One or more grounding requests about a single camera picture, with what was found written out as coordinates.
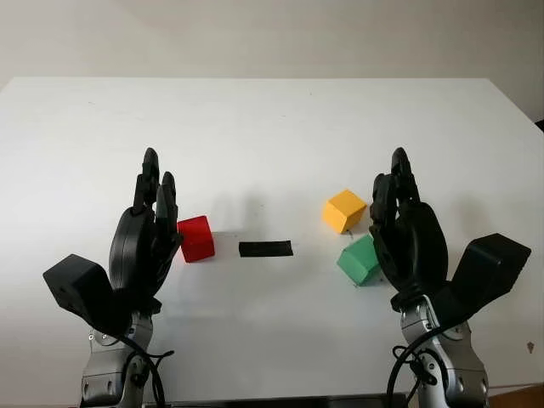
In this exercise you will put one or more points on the green block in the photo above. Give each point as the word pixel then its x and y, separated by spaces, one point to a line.
pixel 357 261

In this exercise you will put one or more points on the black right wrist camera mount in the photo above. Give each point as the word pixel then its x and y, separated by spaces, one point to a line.
pixel 489 268

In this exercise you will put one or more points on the black tape strip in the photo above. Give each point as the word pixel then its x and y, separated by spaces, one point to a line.
pixel 265 249

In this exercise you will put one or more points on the yellow block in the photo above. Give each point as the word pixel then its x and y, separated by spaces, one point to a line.
pixel 342 210

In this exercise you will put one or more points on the red block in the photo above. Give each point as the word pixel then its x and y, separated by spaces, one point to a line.
pixel 197 240

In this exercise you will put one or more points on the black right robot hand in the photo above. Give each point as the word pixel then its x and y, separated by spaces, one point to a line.
pixel 418 246

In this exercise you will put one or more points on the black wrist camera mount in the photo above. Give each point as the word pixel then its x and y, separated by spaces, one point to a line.
pixel 78 285
pixel 489 268

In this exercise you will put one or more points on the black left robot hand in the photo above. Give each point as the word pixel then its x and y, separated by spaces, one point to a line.
pixel 132 251

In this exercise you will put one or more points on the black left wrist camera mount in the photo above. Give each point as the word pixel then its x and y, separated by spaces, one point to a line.
pixel 78 285

